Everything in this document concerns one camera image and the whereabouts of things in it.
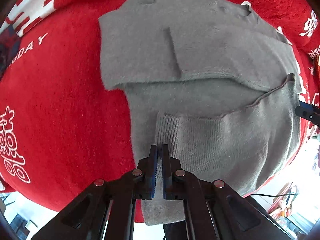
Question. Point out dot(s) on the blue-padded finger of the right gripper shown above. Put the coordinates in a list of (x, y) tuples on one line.
[(308, 112)]

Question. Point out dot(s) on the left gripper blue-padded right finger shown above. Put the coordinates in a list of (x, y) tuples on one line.
[(213, 210)]

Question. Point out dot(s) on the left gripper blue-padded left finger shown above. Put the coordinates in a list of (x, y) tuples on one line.
[(105, 209)]

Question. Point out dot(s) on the grey knit sweater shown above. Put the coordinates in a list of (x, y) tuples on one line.
[(210, 79)]

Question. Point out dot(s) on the red navy plaid garment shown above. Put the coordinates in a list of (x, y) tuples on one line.
[(9, 47)]

